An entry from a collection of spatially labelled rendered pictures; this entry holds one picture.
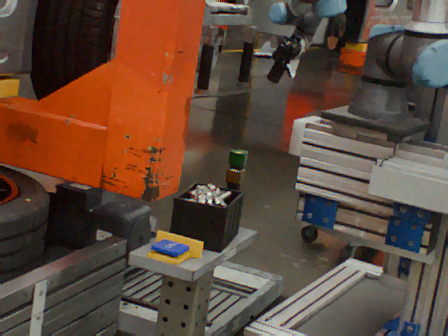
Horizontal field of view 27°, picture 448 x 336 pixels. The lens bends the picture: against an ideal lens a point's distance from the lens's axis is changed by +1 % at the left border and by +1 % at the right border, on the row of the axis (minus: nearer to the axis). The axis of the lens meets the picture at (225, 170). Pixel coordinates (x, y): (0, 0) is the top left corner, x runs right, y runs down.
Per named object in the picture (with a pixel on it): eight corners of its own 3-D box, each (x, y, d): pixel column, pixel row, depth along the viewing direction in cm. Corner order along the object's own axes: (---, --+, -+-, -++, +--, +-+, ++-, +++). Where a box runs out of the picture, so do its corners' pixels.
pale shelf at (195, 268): (200, 226, 256) (201, 216, 255) (256, 241, 250) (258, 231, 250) (126, 264, 217) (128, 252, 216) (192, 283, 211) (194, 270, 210)
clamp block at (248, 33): (231, 37, 308) (233, 21, 307) (256, 41, 305) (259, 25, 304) (225, 37, 303) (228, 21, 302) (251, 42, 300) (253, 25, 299)
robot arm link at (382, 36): (389, 75, 241) (399, 22, 238) (422, 84, 229) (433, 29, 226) (351, 71, 235) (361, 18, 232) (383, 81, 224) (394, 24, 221)
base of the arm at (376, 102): (414, 119, 239) (421, 81, 236) (397, 124, 225) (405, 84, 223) (358, 108, 245) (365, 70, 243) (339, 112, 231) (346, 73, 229)
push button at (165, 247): (162, 247, 221) (164, 238, 221) (189, 254, 219) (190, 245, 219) (149, 254, 215) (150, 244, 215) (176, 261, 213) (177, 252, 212)
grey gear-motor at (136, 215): (28, 272, 298) (40, 167, 290) (144, 307, 284) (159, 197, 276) (-7, 287, 281) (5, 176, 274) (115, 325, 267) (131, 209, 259)
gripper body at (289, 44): (278, 38, 317) (289, 30, 328) (267, 59, 322) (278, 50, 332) (297, 50, 316) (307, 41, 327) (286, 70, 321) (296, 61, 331)
